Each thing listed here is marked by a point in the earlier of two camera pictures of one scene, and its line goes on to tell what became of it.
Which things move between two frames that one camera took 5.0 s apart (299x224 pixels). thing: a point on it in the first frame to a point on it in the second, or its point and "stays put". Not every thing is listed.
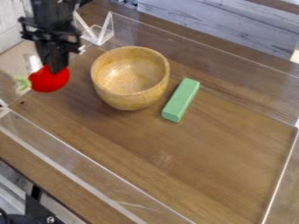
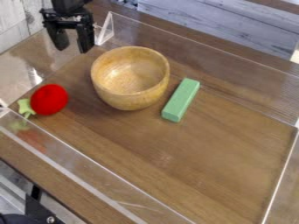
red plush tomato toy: (46, 81) to (49, 100)
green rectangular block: (181, 100) stays put
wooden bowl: (129, 76) stays put
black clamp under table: (39, 213) stays put
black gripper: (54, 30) to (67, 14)
